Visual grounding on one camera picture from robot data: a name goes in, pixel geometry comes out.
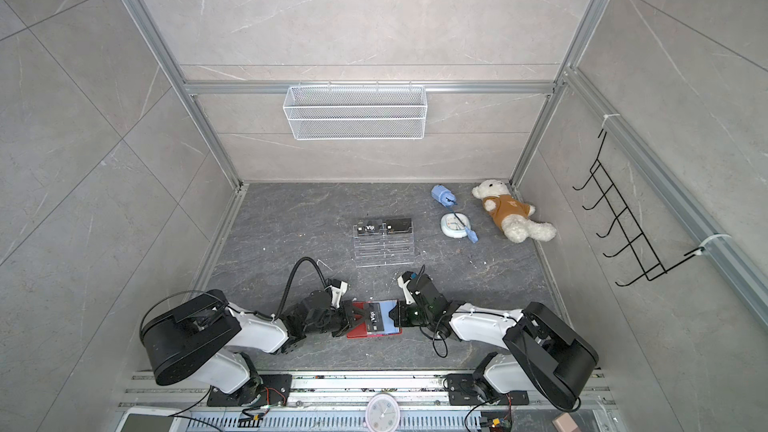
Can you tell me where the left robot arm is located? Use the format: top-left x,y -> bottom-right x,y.
139,286 -> 368,394

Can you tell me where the white tablet device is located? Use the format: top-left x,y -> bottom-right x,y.
116,406 -> 185,432

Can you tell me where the white teddy bear brown shirt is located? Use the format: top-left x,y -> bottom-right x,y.
472,179 -> 557,243

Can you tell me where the red card holder wallet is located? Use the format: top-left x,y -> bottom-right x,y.
346,300 -> 402,339

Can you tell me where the white wire mesh basket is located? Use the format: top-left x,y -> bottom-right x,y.
283,85 -> 428,141

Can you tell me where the black wall hook rack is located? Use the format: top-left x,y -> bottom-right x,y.
571,129 -> 706,288

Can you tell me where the pink eraser block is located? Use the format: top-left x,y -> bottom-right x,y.
552,413 -> 581,432

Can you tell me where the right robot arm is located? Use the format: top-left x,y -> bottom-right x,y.
390,271 -> 599,412

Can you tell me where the black VIP logo card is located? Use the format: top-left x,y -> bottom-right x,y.
355,221 -> 380,236

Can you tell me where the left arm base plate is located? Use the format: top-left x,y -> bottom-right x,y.
206,374 -> 293,407

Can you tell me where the clear acrylic organizer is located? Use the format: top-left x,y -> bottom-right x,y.
352,218 -> 416,268

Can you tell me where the blue plastic bottle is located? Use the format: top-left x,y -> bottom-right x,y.
431,185 -> 456,208

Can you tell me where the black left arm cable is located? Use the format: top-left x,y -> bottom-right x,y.
275,256 -> 330,319

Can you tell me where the blue credit card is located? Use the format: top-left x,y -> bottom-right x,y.
379,300 -> 401,335

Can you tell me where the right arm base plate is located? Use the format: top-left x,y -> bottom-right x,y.
443,373 -> 530,406

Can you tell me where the white round clock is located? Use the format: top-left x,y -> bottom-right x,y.
365,393 -> 401,432

